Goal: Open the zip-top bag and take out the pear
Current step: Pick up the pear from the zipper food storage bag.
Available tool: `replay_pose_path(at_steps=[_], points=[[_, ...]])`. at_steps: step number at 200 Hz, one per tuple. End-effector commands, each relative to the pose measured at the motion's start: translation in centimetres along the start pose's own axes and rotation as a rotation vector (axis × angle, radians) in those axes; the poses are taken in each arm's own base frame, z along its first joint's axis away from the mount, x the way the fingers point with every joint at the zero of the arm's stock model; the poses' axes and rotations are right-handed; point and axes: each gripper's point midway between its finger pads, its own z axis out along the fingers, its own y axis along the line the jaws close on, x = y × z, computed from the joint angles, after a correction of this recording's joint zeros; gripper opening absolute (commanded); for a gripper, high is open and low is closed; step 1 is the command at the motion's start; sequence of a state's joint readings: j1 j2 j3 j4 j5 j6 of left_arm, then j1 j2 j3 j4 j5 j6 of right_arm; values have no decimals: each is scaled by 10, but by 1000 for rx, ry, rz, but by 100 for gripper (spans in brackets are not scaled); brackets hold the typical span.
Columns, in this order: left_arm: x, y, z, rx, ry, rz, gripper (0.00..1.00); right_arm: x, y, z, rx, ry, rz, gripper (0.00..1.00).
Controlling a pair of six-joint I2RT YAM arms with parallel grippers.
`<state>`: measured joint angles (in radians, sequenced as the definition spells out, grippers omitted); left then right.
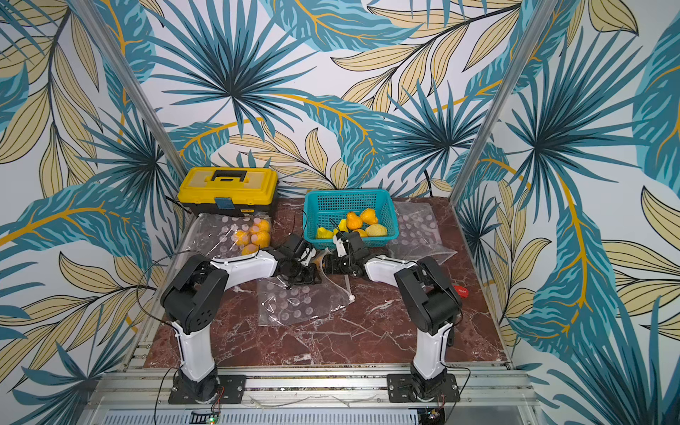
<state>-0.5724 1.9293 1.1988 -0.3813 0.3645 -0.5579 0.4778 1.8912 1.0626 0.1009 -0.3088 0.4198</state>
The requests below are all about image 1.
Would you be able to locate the yellow pear long neck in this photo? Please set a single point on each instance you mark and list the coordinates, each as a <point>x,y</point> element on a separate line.
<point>342,225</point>

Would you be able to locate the orange pear from bag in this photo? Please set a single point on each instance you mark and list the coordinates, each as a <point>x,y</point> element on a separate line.
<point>354,222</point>

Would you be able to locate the clear zip-top bag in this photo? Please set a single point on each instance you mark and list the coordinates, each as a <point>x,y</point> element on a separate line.
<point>419,234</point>

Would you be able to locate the dotted zip-top bag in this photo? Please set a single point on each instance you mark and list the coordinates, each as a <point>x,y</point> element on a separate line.
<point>280,305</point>
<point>211,235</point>

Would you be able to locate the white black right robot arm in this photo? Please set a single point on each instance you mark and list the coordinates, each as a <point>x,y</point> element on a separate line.
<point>432,302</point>

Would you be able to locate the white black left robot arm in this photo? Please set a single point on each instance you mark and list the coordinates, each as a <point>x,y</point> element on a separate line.
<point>193,297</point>

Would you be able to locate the orange fruits in left bag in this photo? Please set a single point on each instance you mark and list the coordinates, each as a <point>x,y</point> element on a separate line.
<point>252,238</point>

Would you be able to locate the teal plastic basket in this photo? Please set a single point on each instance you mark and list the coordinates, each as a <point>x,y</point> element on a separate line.
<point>327,208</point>

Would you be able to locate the yellow black toolbox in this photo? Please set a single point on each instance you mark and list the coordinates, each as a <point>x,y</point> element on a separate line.
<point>232,192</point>

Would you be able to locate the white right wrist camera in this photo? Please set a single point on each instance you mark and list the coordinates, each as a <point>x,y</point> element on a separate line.
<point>340,244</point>

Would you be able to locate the right aluminium frame post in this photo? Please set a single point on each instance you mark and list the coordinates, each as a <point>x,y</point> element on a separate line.
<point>529,39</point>

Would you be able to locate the aluminium frame post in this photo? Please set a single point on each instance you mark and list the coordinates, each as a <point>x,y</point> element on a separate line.
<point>103,37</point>
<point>529,39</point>

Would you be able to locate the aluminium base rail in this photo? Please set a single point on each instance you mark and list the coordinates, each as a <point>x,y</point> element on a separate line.
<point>375,394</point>

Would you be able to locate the left aluminium frame post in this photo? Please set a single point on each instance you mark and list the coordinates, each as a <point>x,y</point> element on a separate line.
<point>103,37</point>

